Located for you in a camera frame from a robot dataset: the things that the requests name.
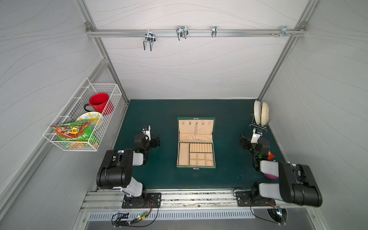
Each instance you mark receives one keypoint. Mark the metal bracket hook right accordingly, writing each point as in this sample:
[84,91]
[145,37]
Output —
[283,33]

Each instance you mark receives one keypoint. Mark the aluminium crossbar rail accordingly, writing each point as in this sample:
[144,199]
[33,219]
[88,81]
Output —
[167,33]

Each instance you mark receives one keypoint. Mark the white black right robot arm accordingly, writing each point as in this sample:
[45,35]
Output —
[296,183]

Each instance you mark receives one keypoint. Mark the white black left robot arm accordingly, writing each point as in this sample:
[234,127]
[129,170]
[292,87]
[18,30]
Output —
[116,169]

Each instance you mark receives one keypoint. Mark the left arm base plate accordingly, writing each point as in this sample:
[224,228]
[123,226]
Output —
[145,201]

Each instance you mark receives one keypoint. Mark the magenta round object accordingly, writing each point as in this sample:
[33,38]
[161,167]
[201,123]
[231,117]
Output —
[269,176]

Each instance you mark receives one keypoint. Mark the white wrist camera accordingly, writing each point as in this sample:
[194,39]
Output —
[146,131]
[257,134]

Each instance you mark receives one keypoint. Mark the metal double hook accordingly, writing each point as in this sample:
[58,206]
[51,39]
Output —
[150,38]

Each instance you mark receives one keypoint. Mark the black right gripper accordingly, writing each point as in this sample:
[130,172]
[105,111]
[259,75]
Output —
[246,142]

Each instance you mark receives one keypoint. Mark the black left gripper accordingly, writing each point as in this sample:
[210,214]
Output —
[155,141]

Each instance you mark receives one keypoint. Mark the red snack packet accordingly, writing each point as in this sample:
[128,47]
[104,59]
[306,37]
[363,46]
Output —
[270,156]

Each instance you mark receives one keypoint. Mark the metal plate rack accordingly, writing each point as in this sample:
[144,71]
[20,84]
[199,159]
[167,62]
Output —
[259,126]

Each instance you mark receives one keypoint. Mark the white plate in rack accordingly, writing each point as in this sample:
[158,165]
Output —
[257,112]

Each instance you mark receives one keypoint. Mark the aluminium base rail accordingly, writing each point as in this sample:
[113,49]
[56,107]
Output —
[170,199]

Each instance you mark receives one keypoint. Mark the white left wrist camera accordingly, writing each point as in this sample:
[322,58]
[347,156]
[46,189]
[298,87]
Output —
[146,131]

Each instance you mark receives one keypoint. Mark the patterned plate in basket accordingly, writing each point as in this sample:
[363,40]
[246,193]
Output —
[95,118]

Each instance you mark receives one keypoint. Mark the green snack bag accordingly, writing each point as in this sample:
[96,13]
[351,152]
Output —
[77,131]

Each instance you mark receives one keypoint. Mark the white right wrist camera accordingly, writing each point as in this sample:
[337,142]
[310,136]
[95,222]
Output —
[257,134]

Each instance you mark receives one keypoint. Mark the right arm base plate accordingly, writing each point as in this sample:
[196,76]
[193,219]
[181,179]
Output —
[247,199]

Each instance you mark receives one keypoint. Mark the white wire basket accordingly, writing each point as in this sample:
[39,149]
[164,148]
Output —
[74,108]

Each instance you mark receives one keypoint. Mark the red mug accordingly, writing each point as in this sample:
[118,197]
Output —
[100,103]

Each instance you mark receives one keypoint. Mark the green jewelry box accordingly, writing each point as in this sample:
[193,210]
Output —
[195,142]

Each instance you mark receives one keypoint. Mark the cream plate in rack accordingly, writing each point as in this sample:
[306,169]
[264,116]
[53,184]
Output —
[265,114]

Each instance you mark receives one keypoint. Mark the small metal hook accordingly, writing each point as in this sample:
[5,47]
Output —
[214,32]

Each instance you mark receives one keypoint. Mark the metal loop hook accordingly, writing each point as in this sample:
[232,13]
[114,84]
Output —
[182,32]

